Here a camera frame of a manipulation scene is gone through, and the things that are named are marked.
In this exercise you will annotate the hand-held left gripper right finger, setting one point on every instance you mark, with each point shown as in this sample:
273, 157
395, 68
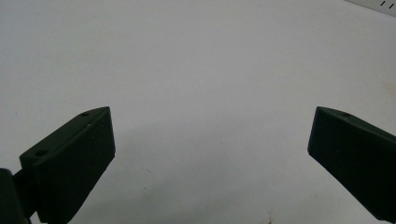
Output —
355, 158

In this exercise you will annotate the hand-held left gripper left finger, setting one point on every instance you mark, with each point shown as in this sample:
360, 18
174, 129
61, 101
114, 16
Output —
70, 161

